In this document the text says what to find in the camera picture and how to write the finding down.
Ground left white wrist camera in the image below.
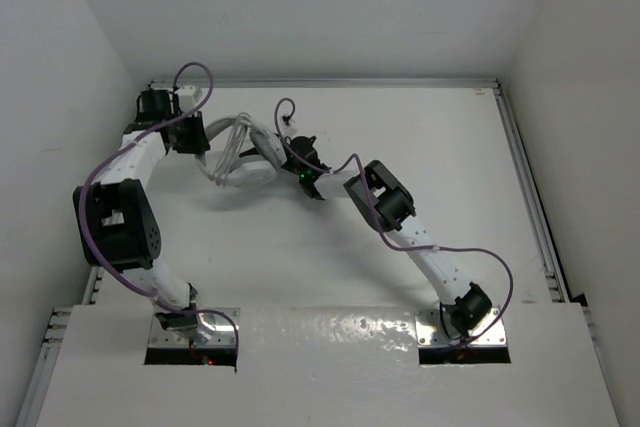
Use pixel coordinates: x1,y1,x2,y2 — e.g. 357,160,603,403
176,85,205,112

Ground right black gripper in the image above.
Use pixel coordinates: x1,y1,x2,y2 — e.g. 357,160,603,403
242,132,306,177

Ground white front cover board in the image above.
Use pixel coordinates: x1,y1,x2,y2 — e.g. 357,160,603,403
38,304,617,426

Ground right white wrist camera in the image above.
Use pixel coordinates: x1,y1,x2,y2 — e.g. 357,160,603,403
281,116,295,129

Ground metal base plate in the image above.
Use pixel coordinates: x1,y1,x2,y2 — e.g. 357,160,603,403
415,308,508,349
148,311,236,349

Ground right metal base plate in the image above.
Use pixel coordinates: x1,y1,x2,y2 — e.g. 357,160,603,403
415,308,508,349

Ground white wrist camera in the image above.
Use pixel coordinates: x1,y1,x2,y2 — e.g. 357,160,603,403
176,85,205,112
281,116,295,129

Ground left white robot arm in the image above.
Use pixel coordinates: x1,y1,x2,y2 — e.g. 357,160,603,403
73,86,208,339

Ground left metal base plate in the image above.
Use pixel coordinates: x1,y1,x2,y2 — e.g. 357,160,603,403
148,311,236,349

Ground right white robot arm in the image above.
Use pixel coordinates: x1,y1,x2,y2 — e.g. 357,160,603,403
233,135,492,339

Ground grey headphone cable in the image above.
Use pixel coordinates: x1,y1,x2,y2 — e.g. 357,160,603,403
211,113,261,186

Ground white grey headphones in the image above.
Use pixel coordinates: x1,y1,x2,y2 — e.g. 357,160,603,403
195,112,286,189

